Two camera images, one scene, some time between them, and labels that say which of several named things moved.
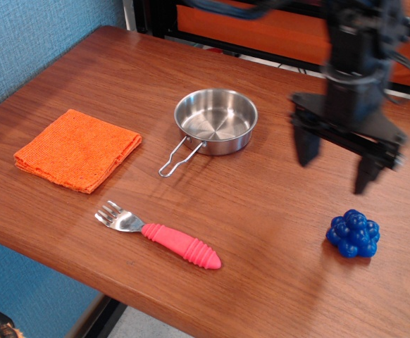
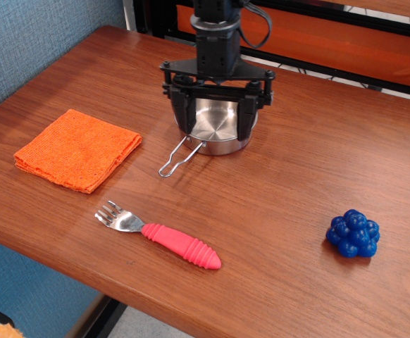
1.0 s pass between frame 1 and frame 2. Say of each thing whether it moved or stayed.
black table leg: stayed
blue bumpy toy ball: stayed
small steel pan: stayed
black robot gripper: moved
